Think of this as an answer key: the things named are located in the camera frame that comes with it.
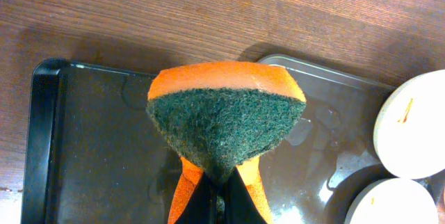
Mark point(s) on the orange green scrub sponge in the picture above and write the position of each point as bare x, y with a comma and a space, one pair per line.
223, 116

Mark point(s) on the white plate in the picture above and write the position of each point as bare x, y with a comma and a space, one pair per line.
408, 135
393, 201

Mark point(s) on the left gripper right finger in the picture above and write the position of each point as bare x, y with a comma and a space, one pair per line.
239, 207

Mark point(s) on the black plastic tray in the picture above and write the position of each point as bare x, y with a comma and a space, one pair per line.
93, 155

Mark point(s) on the brown translucent tray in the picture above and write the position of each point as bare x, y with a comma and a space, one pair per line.
329, 157

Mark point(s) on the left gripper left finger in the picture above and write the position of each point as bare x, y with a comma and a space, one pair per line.
202, 206

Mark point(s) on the white plate top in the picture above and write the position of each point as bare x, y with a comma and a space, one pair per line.
408, 135

